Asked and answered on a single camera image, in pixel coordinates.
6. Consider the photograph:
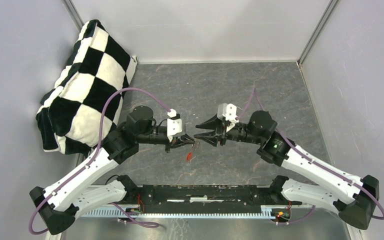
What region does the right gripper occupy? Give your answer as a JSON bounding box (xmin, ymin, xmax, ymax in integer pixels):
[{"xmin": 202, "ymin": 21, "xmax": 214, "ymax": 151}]
[{"xmin": 194, "ymin": 111, "xmax": 263, "ymax": 147}]

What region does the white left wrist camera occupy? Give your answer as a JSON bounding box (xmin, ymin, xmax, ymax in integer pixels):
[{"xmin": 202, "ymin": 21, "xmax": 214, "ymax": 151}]
[{"xmin": 166, "ymin": 109, "xmax": 184, "ymax": 142}]

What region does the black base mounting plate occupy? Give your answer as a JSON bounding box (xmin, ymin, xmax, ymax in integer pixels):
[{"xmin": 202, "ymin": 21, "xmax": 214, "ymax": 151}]
[{"xmin": 119, "ymin": 184, "xmax": 290, "ymax": 214}]

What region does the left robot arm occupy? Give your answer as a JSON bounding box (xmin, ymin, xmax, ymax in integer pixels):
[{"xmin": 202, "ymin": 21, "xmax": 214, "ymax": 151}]
[{"xmin": 29, "ymin": 105, "xmax": 196, "ymax": 235}]

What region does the purple cable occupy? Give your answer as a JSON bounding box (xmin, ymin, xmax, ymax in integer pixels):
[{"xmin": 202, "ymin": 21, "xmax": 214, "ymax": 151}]
[
  {"xmin": 236, "ymin": 86, "xmax": 384, "ymax": 225},
  {"xmin": 28, "ymin": 87, "xmax": 178, "ymax": 236}
]

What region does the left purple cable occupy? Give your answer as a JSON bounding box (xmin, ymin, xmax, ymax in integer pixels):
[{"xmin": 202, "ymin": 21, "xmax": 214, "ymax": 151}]
[{"xmin": 28, "ymin": 87, "xmax": 178, "ymax": 236}]

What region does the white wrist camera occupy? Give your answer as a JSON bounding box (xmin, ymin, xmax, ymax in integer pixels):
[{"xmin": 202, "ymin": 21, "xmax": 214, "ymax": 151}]
[
  {"xmin": 216, "ymin": 103, "xmax": 239, "ymax": 124},
  {"xmin": 166, "ymin": 109, "xmax": 184, "ymax": 142}
]

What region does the black white checkered blanket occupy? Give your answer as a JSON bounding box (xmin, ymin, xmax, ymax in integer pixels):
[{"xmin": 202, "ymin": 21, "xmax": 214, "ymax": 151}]
[{"xmin": 35, "ymin": 19, "xmax": 138, "ymax": 155}]

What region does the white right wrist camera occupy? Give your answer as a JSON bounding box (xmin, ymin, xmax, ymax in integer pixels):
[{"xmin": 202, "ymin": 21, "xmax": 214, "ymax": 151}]
[{"xmin": 216, "ymin": 103, "xmax": 239, "ymax": 124}]

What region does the white toothed cable duct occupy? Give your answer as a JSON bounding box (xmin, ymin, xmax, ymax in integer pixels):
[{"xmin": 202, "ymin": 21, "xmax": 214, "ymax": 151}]
[{"xmin": 81, "ymin": 206, "xmax": 275, "ymax": 220}]

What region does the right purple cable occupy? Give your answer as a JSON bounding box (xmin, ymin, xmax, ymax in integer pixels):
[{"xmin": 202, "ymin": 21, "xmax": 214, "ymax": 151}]
[{"xmin": 236, "ymin": 86, "xmax": 384, "ymax": 225}]

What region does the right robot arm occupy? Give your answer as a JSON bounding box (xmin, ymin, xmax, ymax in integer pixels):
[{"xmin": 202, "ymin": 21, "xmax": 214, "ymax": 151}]
[{"xmin": 194, "ymin": 110, "xmax": 380, "ymax": 230}]

